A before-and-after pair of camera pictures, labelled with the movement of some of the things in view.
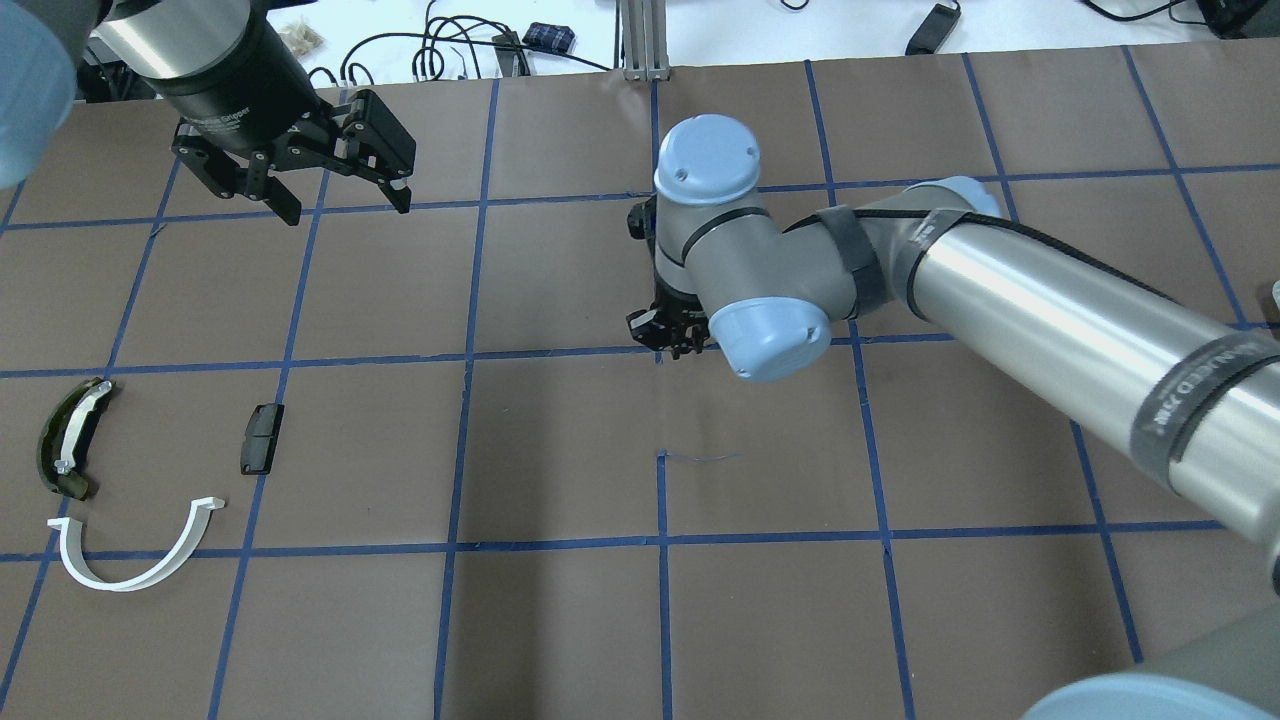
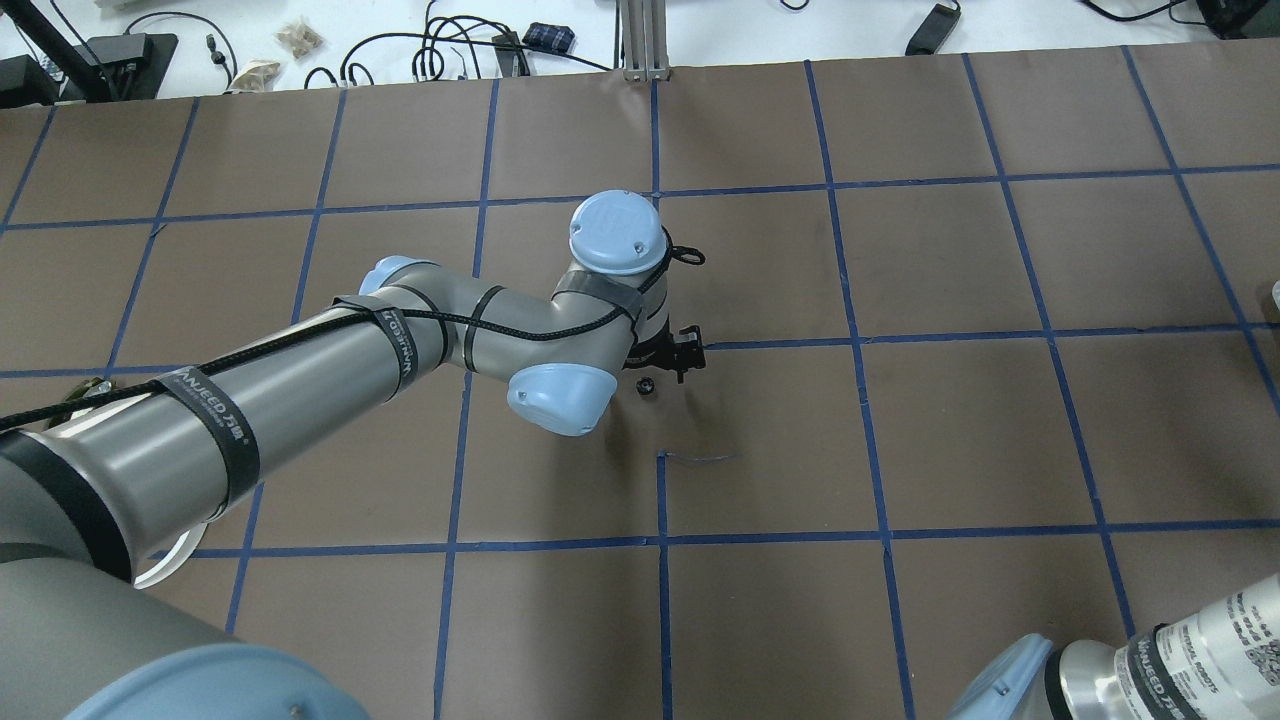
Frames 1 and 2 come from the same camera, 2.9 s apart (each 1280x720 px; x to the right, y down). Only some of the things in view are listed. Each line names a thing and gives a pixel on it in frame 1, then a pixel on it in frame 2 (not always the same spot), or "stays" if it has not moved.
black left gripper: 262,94 → 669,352
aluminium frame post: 645,40 stays
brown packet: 301,38 stays
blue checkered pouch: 549,36 stays
